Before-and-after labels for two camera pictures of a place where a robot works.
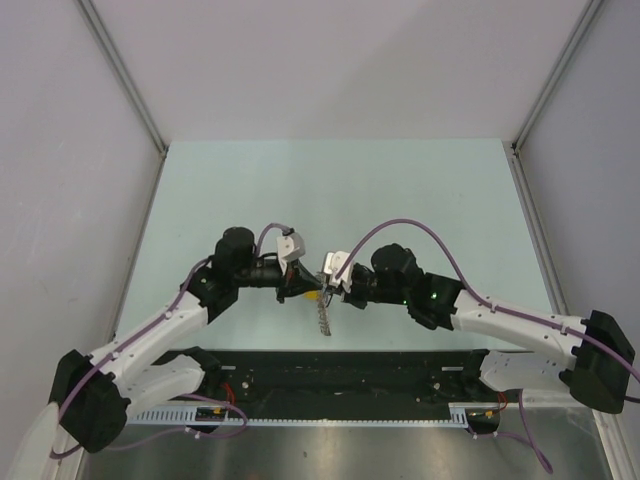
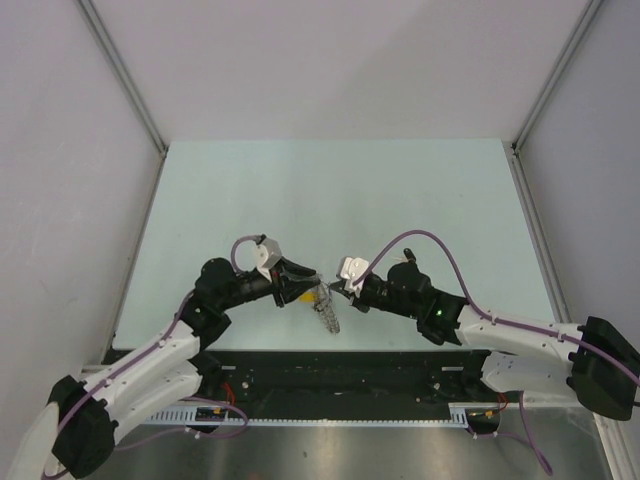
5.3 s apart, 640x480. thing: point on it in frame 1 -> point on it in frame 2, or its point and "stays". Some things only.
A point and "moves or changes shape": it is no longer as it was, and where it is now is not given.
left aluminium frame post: x=93 y=17 stays
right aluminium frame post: x=589 y=10 stays
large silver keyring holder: x=323 y=315 moves or changes shape
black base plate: x=295 y=378 stays
